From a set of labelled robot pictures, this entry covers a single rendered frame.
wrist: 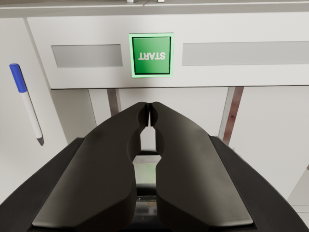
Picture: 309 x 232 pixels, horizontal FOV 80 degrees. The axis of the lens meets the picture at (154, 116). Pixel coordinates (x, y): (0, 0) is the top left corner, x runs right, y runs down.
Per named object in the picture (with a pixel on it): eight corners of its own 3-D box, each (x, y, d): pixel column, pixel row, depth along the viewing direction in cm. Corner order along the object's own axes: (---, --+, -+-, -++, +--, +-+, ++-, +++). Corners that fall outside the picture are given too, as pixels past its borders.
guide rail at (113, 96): (134, 202, 66) (133, 211, 64) (128, 202, 66) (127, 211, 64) (115, 63, 39) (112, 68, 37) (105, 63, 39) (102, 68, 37)
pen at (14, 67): (43, 147, 31) (14, 65, 24) (37, 147, 31) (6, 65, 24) (46, 143, 32) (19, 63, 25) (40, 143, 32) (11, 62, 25)
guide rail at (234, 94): (209, 201, 66) (211, 210, 64) (203, 201, 66) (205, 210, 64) (243, 61, 39) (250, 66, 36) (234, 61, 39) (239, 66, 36)
